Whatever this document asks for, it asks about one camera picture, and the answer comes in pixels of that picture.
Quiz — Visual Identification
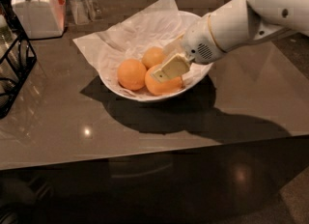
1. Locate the white crumpled paper sheet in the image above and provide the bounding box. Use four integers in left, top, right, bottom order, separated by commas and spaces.
74, 0, 199, 102

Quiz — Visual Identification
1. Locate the white ceramic bowl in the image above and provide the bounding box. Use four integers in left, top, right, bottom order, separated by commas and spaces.
98, 11, 211, 102

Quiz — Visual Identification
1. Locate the white lidded ceramic jar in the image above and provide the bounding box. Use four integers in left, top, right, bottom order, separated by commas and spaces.
11, 0, 66, 40

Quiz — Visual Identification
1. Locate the black wire rack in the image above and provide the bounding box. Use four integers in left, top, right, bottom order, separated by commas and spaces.
0, 0, 37, 119

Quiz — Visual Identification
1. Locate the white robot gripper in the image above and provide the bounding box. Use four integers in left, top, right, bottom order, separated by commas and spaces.
151, 14, 225, 83

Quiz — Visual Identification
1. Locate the orange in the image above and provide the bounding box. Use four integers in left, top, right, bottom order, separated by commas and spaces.
142, 46, 166, 69
117, 59, 147, 91
145, 67, 183, 96

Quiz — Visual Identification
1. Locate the clear acrylic stand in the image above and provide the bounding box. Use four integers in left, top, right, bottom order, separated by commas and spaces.
68, 0, 102, 25

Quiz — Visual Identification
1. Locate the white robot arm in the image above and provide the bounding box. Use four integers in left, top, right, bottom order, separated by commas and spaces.
152, 0, 309, 82

